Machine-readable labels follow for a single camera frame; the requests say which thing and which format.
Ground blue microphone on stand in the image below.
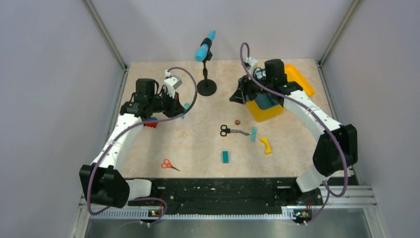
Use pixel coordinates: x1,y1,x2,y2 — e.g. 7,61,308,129
195,30,217,96

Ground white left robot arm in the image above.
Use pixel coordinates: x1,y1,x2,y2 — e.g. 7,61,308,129
79,76,186,208

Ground small orange scissors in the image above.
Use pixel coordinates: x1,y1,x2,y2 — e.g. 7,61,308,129
161,159,180,171

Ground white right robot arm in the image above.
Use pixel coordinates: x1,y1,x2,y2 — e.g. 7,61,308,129
229,58,358,204

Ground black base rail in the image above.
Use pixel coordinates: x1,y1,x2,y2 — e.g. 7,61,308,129
120,177,358,218

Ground teal rectangular block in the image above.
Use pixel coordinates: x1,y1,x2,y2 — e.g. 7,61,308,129
222,151,229,164

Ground black handled bandage shears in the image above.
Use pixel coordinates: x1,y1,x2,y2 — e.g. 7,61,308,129
220,124,251,137

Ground yellow medicine kit box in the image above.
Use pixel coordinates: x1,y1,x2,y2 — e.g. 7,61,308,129
246,64,315,123

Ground teal sachet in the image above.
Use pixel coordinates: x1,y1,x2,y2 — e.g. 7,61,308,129
181,103,190,119
250,127,258,142

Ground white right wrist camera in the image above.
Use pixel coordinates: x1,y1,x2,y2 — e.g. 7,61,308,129
244,57,258,75

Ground teal divided tray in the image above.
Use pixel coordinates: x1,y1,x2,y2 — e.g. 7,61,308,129
255,94,277,110

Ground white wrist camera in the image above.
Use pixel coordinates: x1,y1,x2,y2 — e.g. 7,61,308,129
244,57,258,75
164,71,182,99

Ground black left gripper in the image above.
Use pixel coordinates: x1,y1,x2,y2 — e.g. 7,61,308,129
149,88,186,119

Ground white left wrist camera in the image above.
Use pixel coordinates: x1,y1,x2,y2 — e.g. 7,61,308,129
164,71,182,99

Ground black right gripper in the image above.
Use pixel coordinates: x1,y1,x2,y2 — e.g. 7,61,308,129
229,71,273,105

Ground colourful toy brick block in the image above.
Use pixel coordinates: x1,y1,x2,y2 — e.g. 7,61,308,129
144,117,158,128

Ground yellow curved plastic piece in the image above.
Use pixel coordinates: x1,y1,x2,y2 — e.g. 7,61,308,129
260,137,272,155

